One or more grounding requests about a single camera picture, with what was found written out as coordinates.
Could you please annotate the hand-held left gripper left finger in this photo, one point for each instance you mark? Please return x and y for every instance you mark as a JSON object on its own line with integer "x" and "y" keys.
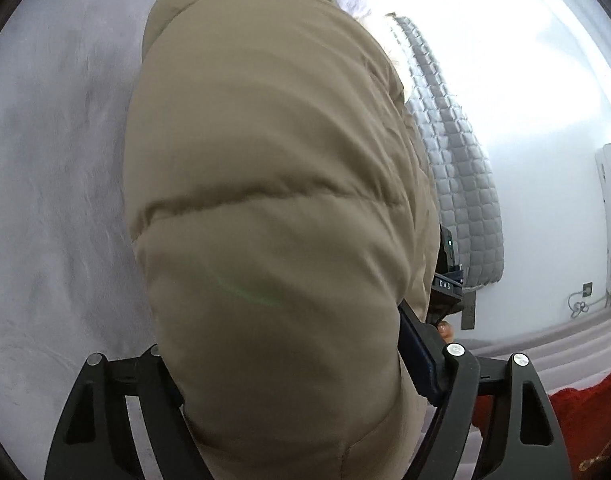
{"x": 155, "y": 385}

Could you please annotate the wall socket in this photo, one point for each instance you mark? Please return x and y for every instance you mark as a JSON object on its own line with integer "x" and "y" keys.
{"x": 588, "y": 288}

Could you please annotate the grey quilted headboard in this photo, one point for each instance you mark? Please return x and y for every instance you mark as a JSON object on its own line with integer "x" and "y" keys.
{"x": 460, "y": 170}

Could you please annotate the beige puffer jacket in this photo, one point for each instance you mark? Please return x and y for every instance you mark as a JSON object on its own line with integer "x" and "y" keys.
{"x": 265, "y": 210}

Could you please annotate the red knitted cloth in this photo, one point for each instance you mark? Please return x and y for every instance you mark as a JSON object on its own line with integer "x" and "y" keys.
{"x": 593, "y": 420}

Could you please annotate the person's right hand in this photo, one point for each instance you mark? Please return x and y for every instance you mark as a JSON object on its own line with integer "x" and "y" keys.
{"x": 445, "y": 331}

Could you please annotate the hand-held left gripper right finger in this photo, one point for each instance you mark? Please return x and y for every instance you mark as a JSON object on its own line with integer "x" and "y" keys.
{"x": 415, "y": 350}

